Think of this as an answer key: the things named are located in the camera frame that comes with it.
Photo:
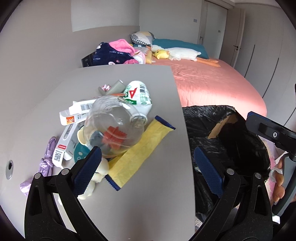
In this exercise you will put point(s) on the white bedroom door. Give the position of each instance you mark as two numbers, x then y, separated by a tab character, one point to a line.
233	34

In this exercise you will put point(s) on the yellow blue-ended wrapper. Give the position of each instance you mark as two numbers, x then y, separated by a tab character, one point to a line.
123	167

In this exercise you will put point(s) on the pink bed sheet mattress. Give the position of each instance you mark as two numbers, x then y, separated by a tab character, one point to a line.
202	84

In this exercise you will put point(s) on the teal pillow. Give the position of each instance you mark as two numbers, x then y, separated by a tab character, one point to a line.
168	43

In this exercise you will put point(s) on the grey desk cable grommet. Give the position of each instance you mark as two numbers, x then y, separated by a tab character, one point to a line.
9	169

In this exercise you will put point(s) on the teal round cup lid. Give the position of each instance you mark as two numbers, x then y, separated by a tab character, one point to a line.
79	150

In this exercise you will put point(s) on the white red-label small box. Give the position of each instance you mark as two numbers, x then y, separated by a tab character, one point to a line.
64	150

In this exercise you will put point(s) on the purple plastic wrapper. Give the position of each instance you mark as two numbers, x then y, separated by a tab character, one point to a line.
45	165

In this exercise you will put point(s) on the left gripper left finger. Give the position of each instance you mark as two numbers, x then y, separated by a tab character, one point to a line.
42	218

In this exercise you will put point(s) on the grey checkered pillow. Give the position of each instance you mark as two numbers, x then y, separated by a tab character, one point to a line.
142	38

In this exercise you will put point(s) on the orange ribbed stopper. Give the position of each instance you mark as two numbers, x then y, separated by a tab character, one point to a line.
114	137

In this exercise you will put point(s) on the navy patterned blanket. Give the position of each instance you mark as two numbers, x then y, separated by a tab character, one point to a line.
106	55

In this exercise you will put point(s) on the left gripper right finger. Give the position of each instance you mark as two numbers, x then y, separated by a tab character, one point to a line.
243	211

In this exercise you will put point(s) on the white goose plush toy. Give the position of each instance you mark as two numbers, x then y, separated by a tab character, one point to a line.
179	54

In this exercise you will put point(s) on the yellow long plush pillow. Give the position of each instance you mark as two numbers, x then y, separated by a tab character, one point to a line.
148	57

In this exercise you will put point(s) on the cardboard trash box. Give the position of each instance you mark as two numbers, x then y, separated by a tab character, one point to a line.
218	127

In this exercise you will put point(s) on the white tissue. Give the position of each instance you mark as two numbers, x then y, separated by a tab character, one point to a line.
101	171

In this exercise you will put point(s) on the person's right hand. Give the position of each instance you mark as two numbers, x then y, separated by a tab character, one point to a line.
279	190

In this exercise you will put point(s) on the yellow duck plush toy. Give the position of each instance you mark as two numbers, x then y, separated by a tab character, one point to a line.
161	54

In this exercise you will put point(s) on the black trash bag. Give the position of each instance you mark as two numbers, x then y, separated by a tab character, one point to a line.
234	147

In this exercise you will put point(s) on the white milk bottle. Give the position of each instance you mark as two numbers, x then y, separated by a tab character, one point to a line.
137	94

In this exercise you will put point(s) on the white barcode carton box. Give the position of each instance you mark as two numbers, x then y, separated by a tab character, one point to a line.
76	113

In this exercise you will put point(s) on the clear plastic jar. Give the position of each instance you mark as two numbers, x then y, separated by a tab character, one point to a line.
113	124

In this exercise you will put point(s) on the black wall socket panel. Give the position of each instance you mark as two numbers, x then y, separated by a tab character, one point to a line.
88	60

